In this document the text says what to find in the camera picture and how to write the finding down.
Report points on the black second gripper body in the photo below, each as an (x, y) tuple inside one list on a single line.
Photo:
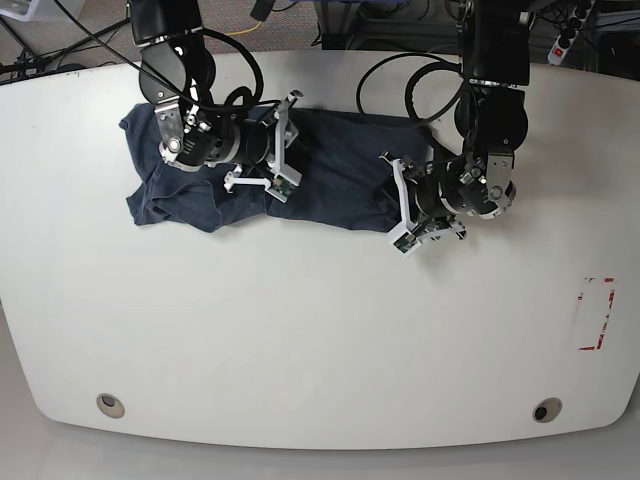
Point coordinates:
[(476, 184)]

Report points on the red tape rectangle marking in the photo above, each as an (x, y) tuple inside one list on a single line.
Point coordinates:
[(593, 312)]

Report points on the dark blue T-shirt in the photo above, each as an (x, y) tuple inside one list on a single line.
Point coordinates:
[(337, 186)]

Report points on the right table cable grommet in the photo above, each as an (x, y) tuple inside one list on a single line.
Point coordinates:
[(547, 410)]

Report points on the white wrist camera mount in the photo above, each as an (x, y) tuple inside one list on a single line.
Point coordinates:
[(261, 160)]

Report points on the table cable grommet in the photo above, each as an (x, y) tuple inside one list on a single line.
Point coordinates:
[(547, 410), (110, 406)]

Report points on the black tripod stand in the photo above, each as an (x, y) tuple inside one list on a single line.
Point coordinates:
[(29, 64)]

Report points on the left table cable grommet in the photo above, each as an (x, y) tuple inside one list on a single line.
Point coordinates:
[(110, 406)]

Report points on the aluminium frame column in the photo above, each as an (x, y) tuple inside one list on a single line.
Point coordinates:
[(336, 20)]

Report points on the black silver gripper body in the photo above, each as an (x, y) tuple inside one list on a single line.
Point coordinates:
[(191, 138)]

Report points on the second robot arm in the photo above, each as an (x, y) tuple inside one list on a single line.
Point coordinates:
[(489, 114)]

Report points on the white power strip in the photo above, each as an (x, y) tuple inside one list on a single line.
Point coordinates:
[(569, 30)]

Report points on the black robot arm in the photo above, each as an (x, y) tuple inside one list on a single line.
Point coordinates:
[(176, 76)]

